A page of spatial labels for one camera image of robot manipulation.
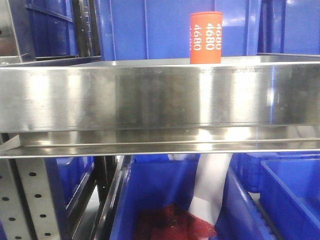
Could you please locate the blue bin lower left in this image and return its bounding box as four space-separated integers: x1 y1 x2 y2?
44 156 95 208

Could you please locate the orange cylindrical capacitor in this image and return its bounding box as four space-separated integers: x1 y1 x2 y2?
189 11 223 64

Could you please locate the stainless steel shelf tray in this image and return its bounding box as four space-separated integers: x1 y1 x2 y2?
0 54 320 158

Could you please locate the red mesh bag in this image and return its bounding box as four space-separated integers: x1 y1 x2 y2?
133 204 218 240

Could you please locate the perforated steel shelf upright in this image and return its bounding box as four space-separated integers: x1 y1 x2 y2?
0 158 63 240

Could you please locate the blue bin with red mesh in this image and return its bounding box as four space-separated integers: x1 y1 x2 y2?
110 160 276 240

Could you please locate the blue bin lower right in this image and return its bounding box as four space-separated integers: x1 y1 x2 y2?
258 157 320 240

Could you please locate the blue bin upper right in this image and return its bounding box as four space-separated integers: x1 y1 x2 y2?
258 0 320 55

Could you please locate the large blue bin behind capacitor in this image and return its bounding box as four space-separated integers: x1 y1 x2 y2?
95 0 262 61

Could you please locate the blue bin upper left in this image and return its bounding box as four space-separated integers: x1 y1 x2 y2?
25 0 78 57

